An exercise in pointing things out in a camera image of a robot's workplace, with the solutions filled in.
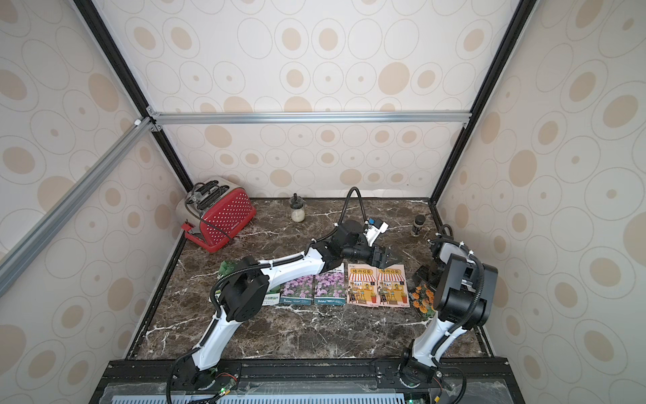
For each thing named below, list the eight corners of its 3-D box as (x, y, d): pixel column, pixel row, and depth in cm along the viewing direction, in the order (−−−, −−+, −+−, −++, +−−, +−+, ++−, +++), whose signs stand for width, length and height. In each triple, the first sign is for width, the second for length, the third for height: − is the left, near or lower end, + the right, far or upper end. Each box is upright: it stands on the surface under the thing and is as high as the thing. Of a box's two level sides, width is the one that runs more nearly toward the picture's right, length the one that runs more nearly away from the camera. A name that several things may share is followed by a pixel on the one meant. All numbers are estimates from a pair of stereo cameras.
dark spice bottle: (411, 237, 109) (417, 223, 102) (409, 228, 112) (414, 214, 105) (420, 237, 109) (427, 223, 102) (417, 228, 112) (424, 214, 105)
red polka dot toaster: (188, 241, 107) (165, 209, 92) (226, 205, 120) (211, 173, 105) (218, 256, 102) (198, 225, 87) (254, 217, 116) (242, 185, 100)
